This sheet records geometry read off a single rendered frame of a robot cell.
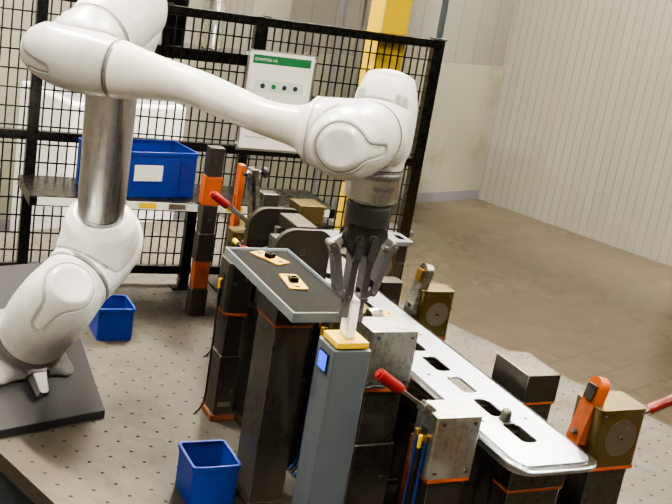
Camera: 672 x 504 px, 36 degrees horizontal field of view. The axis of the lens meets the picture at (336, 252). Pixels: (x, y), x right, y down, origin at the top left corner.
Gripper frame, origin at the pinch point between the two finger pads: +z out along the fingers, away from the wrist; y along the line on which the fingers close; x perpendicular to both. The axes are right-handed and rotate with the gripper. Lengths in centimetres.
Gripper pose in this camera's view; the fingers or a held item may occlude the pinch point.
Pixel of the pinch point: (349, 316)
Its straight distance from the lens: 175.8
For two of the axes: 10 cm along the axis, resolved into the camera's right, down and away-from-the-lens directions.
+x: -4.1, -3.1, 8.6
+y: 9.0, 0.2, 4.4
